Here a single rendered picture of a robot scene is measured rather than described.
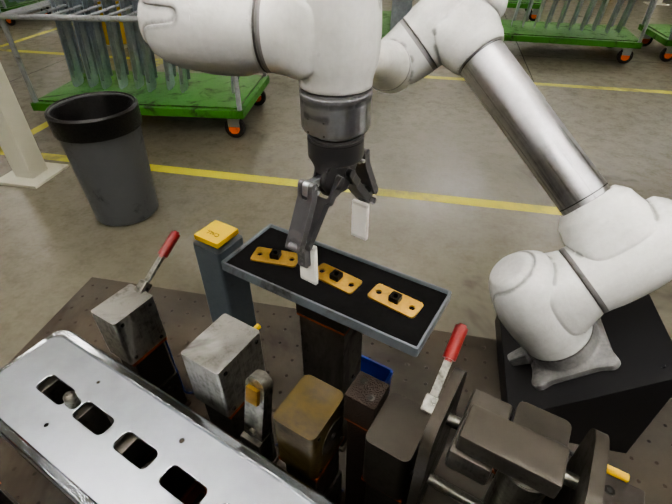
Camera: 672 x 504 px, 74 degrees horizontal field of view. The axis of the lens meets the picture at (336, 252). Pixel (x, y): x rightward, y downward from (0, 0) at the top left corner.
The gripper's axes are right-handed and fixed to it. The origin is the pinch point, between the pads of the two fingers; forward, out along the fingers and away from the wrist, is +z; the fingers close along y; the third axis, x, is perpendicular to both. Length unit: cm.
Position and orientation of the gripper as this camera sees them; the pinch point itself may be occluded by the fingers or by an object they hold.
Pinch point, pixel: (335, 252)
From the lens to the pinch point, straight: 70.5
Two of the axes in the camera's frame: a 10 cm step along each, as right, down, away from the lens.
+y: -5.9, 5.0, -6.3
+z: 0.0, 7.8, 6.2
